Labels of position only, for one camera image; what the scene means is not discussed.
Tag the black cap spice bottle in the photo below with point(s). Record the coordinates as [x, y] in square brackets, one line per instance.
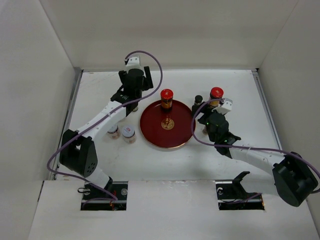
[205, 131]
[198, 100]

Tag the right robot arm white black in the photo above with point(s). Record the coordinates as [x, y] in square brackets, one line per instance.
[294, 178]

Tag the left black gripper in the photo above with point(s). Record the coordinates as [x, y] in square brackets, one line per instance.
[147, 81]

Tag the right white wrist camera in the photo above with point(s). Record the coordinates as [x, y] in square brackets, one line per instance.
[225, 106]

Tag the white lid jar red label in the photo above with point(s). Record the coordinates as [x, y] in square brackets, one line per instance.
[128, 134]

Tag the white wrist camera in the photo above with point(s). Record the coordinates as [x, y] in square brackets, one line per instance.
[132, 63]
[225, 106]

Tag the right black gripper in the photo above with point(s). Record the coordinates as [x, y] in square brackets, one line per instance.
[205, 109]

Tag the round red lacquer tray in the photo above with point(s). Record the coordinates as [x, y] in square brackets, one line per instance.
[167, 129]

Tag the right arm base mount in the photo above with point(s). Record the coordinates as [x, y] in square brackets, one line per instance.
[231, 195]

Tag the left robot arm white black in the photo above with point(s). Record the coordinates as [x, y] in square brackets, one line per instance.
[80, 156]

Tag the red lid sauce jar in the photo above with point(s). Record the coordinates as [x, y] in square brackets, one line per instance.
[166, 96]
[216, 94]

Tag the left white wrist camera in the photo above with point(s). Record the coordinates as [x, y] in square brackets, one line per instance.
[132, 63]

